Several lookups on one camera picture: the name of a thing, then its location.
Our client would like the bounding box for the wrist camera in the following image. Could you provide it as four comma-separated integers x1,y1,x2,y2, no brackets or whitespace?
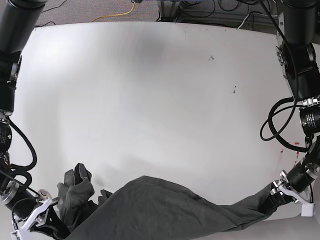
301,203,315,217
10,230,22,240

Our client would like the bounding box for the left table cable grommet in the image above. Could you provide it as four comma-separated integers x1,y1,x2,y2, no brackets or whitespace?
38,189,52,199

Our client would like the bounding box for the white cable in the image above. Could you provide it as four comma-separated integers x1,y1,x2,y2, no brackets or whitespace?
236,10,256,30

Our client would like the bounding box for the yellow cable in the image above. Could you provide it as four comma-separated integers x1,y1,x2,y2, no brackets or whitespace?
90,0,137,23

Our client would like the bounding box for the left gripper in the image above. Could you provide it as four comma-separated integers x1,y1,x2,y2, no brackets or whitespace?
265,169,315,208

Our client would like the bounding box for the dark grey t-shirt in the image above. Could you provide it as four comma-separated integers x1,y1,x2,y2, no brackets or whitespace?
57,163,276,240

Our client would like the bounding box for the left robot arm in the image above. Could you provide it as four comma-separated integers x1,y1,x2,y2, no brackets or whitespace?
259,0,320,216

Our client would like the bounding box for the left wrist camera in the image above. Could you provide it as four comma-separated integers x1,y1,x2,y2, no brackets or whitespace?
301,203,315,217

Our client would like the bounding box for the red tape rectangle marking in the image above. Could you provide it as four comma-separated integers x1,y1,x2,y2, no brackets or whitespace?
276,147,300,172

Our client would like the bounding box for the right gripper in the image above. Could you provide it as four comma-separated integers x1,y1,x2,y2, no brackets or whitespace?
11,194,70,239

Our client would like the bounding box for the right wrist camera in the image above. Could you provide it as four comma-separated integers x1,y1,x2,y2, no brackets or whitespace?
10,230,22,240

